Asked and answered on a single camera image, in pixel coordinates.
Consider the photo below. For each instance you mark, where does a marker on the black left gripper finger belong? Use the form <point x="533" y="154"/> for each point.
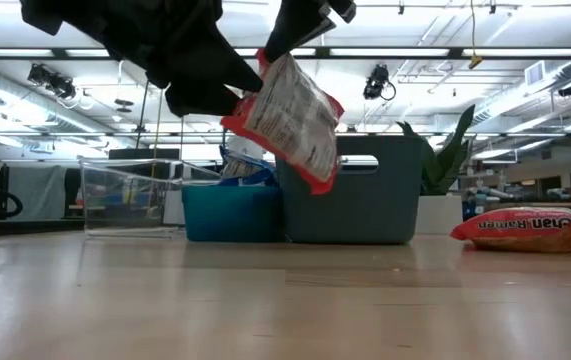
<point x="200" y="75"/>
<point x="300" y="22"/>

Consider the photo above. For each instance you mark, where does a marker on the red Maruchan ramen packet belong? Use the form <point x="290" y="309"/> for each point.
<point x="525" y="230"/>
<point x="295" y="125"/>

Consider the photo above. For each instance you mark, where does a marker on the blue soy sauce ramen packet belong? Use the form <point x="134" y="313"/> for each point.
<point x="245" y="170"/>

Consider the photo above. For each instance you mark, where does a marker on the black monitor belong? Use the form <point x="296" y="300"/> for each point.
<point x="140" y="154"/>

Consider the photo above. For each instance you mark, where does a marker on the small teal plastic bin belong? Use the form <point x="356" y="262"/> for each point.
<point x="230" y="215"/>

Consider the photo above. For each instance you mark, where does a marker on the clear plastic bin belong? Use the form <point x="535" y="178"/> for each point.
<point x="115" y="200"/>

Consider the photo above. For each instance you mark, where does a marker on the grey fabric panel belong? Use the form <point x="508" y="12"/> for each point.
<point x="37" y="192"/>

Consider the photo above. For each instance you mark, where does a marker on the large grey-blue plastic bin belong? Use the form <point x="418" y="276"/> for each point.
<point x="365" y="210"/>

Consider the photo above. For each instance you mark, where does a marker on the green potted plant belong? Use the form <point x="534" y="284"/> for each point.
<point x="440" y="165"/>

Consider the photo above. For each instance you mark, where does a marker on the white plant pot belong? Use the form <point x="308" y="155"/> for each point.
<point x="440" y="215"/>

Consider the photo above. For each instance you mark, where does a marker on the black dome fixture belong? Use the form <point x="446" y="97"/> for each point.
<point x="570" y="90"/>

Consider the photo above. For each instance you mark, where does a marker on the cluttered background desk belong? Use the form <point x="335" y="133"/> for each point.
<point x="540" y="196"/>

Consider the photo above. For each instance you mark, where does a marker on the black overhead frame beam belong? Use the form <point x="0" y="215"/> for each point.
<point x="390" y="52"/>

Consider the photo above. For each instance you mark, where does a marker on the black ceiling camera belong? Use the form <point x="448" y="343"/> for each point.
<point x="52" y="82"/>
<point x="375" y="82"/>

